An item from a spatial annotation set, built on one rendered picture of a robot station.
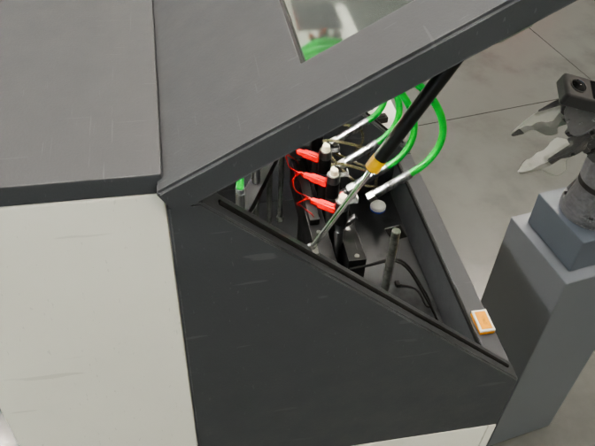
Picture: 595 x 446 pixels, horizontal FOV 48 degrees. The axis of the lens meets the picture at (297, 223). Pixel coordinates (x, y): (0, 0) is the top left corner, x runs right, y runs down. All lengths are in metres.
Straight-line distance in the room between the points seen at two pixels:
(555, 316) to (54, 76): 1.33
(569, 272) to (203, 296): 1.06
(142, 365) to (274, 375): 0.21
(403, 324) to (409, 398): 0.23
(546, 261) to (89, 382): 1.13
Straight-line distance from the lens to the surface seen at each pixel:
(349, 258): 1.37
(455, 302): 1.42
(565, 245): 1.73
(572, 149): 1.11
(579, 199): 1.70
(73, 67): 0.95
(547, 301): 1.79
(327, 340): 1.03
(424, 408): 1.29
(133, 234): 0.82
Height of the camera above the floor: 1.98
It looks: 44 degrees down
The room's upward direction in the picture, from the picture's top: 3 degrees clockwise
